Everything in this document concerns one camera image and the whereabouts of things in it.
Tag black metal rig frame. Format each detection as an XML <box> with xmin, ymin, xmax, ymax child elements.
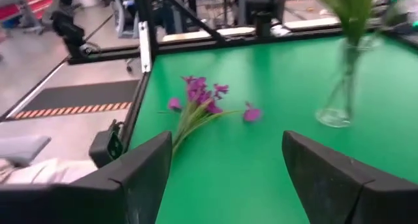
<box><xmin>67</xmin><ymin>0</ymin><xmax>418</xmax><ymax>150</ymax></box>

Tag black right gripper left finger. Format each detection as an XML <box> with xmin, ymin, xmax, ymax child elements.
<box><xmin>0</xmin><ymin>131</ymin><xmax>173</xmax><ymax>224</ymax></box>

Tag gray flat pad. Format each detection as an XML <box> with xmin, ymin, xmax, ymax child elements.
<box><xmin>0</xmin><ymin>135</ymin><xmax>52</xmax><ymax>168</ymax></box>

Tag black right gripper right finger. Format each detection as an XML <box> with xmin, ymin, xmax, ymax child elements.
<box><xmin>282</xmin><ymin>131</ymin><xmax>418</xmax><ymax>224</ymax></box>

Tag clear glass vase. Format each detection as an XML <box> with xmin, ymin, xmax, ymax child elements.
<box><xmin>315</xmin><ymin>36</ymin><xmax>382</xmax><ymax>129</ymax></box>

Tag white fabric item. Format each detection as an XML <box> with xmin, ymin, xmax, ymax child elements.
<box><xmin>0</xmin><ymin>157</ymin><xmax>99</xmax><ymax>185</ymax></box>

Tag black table-level camera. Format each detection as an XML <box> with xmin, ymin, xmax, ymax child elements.
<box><xmin>88</xmin><ymin>119</ymin><xmax>125</xmax><ymax>168</ymax></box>

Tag black device on frame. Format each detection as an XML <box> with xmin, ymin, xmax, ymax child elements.
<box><xmin>50</xmin><ymin>8</ymin><xmax>88</xmax><ymax>57</ymax></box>

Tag black floor mat orange stripes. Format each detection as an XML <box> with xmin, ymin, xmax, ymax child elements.
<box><xmin>6</xmin><ymin>79</ymin><xmax>140</xmax><ymax>121</ymax></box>

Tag purple artificial flower bunch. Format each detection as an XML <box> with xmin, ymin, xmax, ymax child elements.
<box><xmin>159</xmin><ymin>75</ymin><xmax>244</xmax><ymax>157</ymax></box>
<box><xmin>318</xmin><ymin>0</ymin><xmax>377</xmax><ymax>97</ymax></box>

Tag silver metal bracket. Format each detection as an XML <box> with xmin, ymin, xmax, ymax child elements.
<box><xmin>138</xmin><ymin>20</ymin><xmax>153</xmax><ymax>74</ymax></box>

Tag green table mat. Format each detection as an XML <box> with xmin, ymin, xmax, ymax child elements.
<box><xmin>129</xmin><ymin>27</ymin><xmax>418</xmax><ymax>224</ymax></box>

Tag loose purple petal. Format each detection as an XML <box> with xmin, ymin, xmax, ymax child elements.
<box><xmin>243</xmin><ymin>101</ymin><xmax>263</xmax><ymax>123</ymax></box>

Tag gray metal stand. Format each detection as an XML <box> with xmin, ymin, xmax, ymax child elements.
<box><xmin>109</xmin><ymin>0</ymin><xmax>140</xmax><ymax>39</ymax></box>

